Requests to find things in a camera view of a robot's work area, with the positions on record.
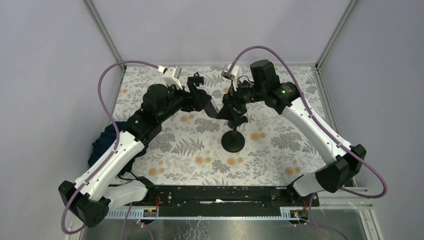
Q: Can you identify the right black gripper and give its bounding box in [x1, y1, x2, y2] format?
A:
[216, 76, 266, 122]

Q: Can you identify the lilac-cased phone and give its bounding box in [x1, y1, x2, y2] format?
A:
[197, 86, 219, 119]

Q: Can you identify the black round-base phone stand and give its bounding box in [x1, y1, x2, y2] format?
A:
[221, 115, 248, 153]

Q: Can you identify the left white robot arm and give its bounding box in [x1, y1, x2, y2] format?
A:
[58, 82, 217, 234]

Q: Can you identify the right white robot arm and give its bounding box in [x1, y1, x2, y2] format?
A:
[217, 59, 367, 206]

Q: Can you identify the far black round-base stand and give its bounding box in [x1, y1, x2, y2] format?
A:
[187, 71, 205, 87]

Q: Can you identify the floral table mat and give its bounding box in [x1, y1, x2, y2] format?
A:
[113, 66, 325, 186]

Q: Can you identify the dark blue cloth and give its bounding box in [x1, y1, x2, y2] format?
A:
[87, 124, 148, 177]

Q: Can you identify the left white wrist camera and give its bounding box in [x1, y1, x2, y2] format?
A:
[157, 65, 183, 90]

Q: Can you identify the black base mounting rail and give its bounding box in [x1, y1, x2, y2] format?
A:
[124, 183, 319, 220]

